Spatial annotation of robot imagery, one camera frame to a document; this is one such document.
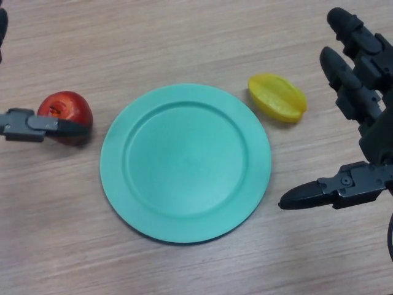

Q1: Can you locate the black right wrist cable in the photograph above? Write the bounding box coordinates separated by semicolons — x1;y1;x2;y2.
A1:
386;211;393;262

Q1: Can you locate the green round plate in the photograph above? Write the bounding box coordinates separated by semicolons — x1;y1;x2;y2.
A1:
99;82;273;245

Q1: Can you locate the red apple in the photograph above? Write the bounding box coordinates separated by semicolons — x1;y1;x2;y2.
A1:
36;90;94;147

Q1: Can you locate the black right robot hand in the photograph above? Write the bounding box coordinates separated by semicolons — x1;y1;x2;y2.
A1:
278;7;393;211

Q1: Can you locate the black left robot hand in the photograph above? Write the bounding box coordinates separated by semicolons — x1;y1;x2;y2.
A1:
0;7;90;143

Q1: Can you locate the yellow starfruit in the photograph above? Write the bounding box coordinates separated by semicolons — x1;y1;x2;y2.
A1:
247;73;308;124

